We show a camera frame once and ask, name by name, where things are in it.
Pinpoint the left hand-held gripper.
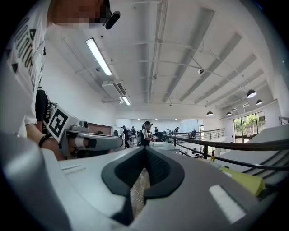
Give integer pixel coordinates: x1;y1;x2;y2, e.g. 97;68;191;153
46;105;124;159

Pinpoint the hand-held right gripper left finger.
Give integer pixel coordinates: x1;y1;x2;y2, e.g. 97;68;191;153
60;146;147;226

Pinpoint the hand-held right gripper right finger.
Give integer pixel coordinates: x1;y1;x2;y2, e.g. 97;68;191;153
131;147;270;231

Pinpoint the person's left forearm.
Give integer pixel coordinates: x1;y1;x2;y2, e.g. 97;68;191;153
25;123;64;161

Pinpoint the person's left hand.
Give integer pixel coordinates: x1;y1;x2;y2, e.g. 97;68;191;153
67;137;79;157

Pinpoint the white ceiling air conditioner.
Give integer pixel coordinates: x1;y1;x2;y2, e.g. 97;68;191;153
101;80;127;100

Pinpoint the green tablecloth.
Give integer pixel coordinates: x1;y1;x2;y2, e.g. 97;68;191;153
219;166;266;197

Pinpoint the black metal railing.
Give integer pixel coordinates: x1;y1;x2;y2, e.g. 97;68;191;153
161;133;289;179

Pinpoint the thin black balcony railing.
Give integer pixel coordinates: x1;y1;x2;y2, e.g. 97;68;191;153
173;128;226;142

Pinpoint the large window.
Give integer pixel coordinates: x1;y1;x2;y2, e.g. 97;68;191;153
233;110;266;143

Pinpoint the white printed t-shirt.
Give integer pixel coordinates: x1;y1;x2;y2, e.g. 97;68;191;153
0;0;53;139

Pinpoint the person's head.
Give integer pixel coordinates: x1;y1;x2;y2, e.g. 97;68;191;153
47;0;111;30

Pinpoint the black wrist strap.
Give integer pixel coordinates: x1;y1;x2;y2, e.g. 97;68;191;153
38;134;53;148

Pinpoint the black head camera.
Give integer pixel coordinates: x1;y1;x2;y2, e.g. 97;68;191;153
104;10;121;30

